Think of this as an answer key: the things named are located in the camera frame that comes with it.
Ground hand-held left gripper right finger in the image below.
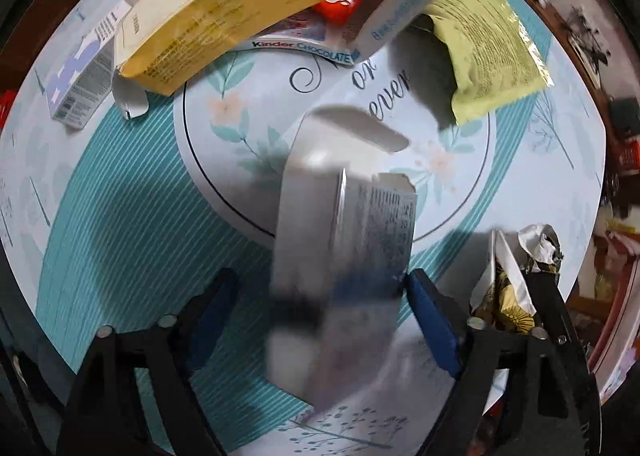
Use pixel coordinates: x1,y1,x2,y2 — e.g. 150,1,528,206
406,269,603,456

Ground yellow-green plastic pouch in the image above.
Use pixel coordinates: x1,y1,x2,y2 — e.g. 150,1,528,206
422,0,556,126

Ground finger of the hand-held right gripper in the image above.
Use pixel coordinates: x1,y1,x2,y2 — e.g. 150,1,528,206
524,271,577,353

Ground round floral white plate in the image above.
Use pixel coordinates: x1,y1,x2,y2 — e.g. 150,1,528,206
172,31,497,243

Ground dark foil wrapper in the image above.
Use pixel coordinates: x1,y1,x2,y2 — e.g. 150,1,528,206
470,223,565,334

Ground red basket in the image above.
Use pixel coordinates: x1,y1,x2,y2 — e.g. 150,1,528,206
617,141,640,169

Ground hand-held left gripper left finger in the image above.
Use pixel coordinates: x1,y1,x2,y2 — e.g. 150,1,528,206
57,267,242,456

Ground small white and blue box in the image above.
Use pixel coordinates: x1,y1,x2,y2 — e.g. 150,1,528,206
47,1,133,129

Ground cream yellow box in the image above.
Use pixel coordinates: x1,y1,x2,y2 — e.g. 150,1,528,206
111,0,353,119

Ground white printed carton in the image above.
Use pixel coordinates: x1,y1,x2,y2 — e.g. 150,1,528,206
267,106,418,407

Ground tree print tablecloth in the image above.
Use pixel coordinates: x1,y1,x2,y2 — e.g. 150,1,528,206
0,0,608,456

